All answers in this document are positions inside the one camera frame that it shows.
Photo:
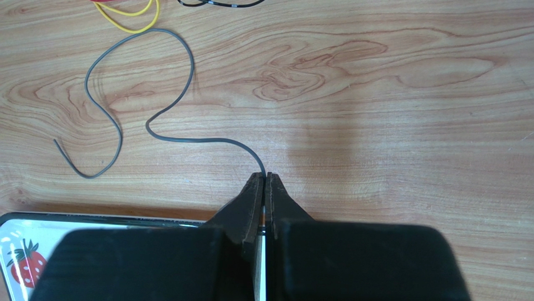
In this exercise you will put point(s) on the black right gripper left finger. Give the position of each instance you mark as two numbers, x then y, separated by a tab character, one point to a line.
218	260

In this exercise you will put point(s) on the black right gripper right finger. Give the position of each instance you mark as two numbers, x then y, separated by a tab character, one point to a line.
308	259

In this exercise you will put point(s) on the strawberry print white tray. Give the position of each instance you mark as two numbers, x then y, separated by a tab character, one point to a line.
28	241

